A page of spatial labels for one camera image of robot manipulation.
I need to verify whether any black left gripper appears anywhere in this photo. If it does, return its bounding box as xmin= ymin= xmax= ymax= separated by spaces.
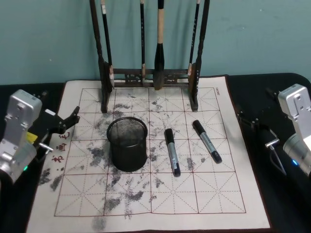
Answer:
xmin=27 ymin=90 xmax=81 ymax=163

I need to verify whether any dark wooden brush rack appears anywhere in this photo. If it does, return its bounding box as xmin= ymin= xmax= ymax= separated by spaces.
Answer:
xmin=89 ymin=0 xmax=211 ymax=114

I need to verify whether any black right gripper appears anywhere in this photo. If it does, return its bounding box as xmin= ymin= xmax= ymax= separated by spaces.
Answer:
xmin=236 ymin=87 xmax=294 ymax=158

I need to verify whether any thin cable with silver plug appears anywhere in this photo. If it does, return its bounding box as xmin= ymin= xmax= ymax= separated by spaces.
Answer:
xmin=264 ymin=138 xmax=288 ymax=176
xmin=35 ymin=142 xmax=54 ymax=162

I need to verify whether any black mesh pen holder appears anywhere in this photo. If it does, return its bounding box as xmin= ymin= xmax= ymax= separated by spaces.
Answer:
xmin=106 ymin=116 xmax=149 ymax=173

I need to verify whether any black silver marker pen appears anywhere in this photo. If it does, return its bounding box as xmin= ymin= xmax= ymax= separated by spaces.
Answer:
xmin=164 ymin=128 xmax=182 ymax=178
xmin=192 ymin=119 xmax=223 ymax=164

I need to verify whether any white felt mat red grid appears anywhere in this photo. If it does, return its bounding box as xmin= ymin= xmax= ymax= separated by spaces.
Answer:
xmin=25 ymin=74 xmax=272 ymax=233

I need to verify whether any thin black brush white tip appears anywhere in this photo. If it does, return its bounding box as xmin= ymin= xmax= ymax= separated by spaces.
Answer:
xmin=100 ymin=0 xmax=115 ymax=88

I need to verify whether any large tan handle brush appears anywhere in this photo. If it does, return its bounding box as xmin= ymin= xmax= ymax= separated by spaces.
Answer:
xmin=153 ymin=0 xmax=166 ymax=91

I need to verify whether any thin black brush brown tip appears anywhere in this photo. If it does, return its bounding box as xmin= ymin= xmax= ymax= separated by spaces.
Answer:
xmin=139 ymin=0 xmax=147 ymax=84
xmin=186 ymin=0 xmax=202 ymax=76

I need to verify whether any black table cloth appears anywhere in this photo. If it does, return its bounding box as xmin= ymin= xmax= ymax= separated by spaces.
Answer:
xmin=0 ymin=72 xmax=311 ymax=233

